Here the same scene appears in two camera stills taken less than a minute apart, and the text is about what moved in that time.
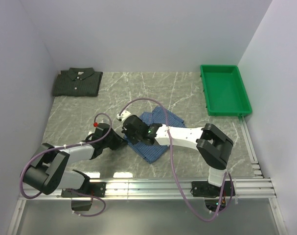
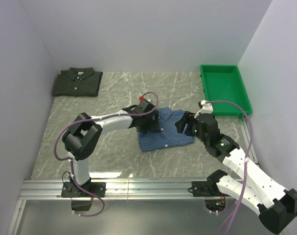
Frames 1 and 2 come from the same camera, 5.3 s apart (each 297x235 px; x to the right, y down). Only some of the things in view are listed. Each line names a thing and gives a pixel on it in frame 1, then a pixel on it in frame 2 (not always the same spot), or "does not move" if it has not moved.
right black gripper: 127,133 → 188,118
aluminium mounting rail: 256,189 does not move
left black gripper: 118,140 → 153,124
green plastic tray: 225,91 does not move
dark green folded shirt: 77,82 does not move
